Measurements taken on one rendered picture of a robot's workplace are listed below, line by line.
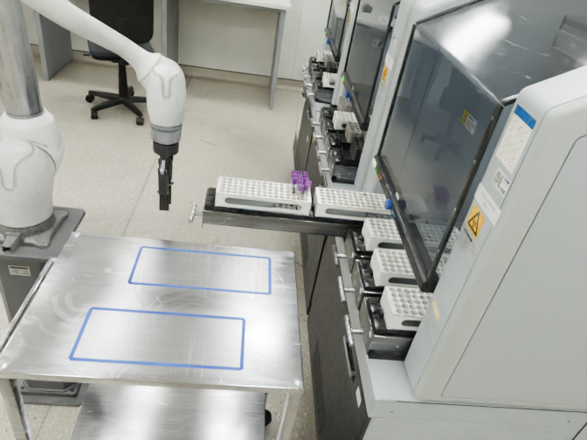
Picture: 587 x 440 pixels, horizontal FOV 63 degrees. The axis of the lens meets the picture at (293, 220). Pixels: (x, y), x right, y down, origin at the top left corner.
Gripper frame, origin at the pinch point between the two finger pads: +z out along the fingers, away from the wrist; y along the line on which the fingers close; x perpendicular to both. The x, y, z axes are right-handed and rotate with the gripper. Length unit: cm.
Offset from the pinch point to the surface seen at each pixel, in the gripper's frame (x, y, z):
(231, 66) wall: -3, 350, 64
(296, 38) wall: -63, 350, 28
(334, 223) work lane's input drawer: -54, -6, -1
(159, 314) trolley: -8, -52, -2
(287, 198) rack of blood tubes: -38.1, -2.8, -6.5
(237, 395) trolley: -29, -34, 51
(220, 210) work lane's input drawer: -17.7, -5.6, -1.1
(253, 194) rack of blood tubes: -27.3, -2.9, -6.8
